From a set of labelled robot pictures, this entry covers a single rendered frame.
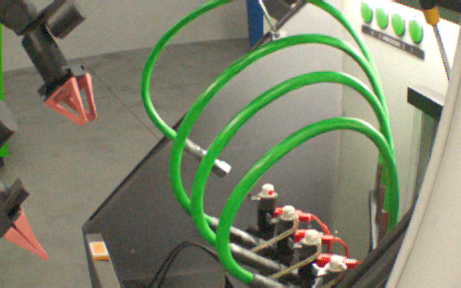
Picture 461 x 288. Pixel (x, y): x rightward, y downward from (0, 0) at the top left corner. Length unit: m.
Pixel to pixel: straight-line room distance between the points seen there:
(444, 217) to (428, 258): 0.05
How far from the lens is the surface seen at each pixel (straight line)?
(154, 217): 1.32
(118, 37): 7.64
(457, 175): 0.63
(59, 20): 1.12
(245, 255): 0.84
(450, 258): 0.63
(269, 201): 1.00
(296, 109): 1.34
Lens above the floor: 1.54
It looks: 20 degrees down
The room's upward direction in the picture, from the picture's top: straight up
